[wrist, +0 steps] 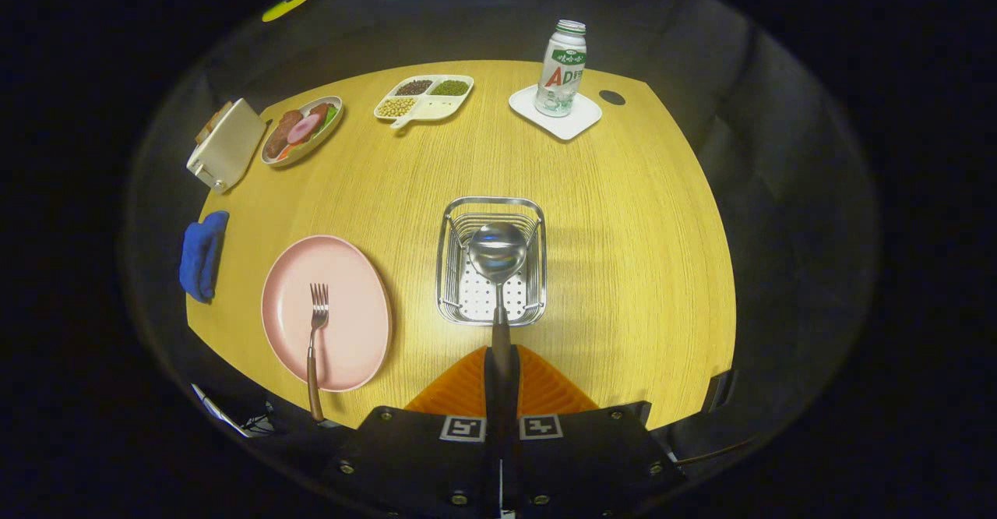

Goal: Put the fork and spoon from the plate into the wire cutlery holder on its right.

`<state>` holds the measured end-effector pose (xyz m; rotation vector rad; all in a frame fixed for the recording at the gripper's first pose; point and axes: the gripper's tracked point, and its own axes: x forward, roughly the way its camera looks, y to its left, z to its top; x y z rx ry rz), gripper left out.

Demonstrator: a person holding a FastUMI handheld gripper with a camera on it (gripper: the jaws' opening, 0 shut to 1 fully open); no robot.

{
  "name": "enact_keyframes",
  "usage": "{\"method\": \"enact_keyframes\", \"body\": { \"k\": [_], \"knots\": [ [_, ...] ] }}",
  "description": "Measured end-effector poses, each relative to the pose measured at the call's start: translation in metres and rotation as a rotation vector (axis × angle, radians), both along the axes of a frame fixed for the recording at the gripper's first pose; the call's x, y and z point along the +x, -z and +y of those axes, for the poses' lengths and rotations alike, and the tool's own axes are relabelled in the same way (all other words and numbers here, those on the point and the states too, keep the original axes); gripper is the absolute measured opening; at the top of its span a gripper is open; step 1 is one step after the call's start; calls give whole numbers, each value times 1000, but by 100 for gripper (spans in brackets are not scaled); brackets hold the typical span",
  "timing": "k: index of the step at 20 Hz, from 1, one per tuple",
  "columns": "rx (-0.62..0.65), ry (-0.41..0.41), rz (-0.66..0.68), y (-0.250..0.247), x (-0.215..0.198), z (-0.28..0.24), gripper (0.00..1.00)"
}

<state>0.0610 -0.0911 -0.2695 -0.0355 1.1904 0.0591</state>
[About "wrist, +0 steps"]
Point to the grey oval food dish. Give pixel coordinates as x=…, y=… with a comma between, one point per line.
x=308, y=149

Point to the brown meat patty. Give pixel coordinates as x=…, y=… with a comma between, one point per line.
x=280, y=135

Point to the white flat panel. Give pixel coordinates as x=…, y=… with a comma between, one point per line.
x=218, y=414

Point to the white square coaster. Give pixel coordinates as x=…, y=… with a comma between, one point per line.
x=576, y=123

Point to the pile of green beans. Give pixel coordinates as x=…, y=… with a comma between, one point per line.
x=450, y=88

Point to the pink ham slice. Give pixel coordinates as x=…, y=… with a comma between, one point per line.
x=304, y=128

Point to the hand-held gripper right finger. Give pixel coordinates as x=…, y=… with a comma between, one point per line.
x=512, y=402

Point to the white divided dish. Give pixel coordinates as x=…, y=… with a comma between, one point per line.
x=436, y=106

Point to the pink plate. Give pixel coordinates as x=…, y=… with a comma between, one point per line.
x=350, y=308

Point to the white toaster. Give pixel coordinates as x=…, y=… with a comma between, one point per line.
x=230, y=145

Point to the black bar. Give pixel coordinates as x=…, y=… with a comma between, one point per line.
x=720, y=390

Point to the blue cloth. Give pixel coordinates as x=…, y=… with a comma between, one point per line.
x=202, y=258

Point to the pile of dark red beans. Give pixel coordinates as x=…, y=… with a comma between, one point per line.
x=413, y=87

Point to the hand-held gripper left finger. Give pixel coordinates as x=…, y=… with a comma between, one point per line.
x=491, y=402

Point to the pile of yellow beans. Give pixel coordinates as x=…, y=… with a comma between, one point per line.
x=396, y=107

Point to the green lettuce leaf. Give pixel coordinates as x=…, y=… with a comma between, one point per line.
x=330, y=115

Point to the white drink bottle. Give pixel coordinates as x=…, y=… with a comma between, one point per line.
x=561, y=75

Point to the brown toast slice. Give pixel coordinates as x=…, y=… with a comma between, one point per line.
x=212, y=121

